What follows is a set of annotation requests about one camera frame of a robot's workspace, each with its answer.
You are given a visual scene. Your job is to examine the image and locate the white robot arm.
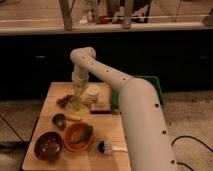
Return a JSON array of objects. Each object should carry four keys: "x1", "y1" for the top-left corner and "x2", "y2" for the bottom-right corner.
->
[{"x1": 70, "y1": 47, "x2": 178, "y2": 171}]

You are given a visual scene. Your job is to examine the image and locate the white plastic cup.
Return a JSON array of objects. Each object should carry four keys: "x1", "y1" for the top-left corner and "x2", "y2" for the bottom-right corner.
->
[{"x1": 82, "y1": 85, "x2": 100, "y2": 105}]

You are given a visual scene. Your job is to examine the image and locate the green lettuce toy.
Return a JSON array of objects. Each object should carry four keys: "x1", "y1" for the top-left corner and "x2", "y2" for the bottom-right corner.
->
[{"x1": 67, "y1": 96, "x2": 82, "y2": 111}]

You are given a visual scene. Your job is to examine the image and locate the dark red grapes toy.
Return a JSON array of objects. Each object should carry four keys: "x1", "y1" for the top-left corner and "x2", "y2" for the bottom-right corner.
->
[{"x1": 56, "y1": 95, "x2": 72, "y2": 108}]

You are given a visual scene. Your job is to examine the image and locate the brown rectangular block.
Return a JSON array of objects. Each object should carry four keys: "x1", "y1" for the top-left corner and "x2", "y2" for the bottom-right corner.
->
[{"x1": 90, "y1": 103, "x2": 111, "y2": 114}]

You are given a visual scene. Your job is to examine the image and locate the green plastic container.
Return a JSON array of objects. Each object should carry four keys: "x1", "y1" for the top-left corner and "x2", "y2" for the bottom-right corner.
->
[{"x1": 111, "y1": 75, "x2": 165, "y2": 108}]

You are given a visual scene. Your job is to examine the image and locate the green vegetable in bowl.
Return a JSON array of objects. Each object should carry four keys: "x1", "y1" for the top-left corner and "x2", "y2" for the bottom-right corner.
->
[{"x1": 70, "y1": 126, "x2": 93, "y2": 144}]

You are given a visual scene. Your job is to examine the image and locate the orange bowl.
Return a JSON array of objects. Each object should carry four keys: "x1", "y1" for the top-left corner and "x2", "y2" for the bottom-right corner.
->
[{"x1": 63, "y1": 122, "x2": 94, "y2": 152}]

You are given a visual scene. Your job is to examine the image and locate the dark red bowl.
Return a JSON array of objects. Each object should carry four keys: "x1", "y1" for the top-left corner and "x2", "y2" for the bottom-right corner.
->
[{"x1": 34, "y1": 132, "x2": 63, "y2": 161}]

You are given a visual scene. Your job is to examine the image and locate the black cable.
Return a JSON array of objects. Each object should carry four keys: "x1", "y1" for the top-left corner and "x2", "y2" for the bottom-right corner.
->
[{"x1": 171, "y1": 134, "x2": 213, "y2": 171}]

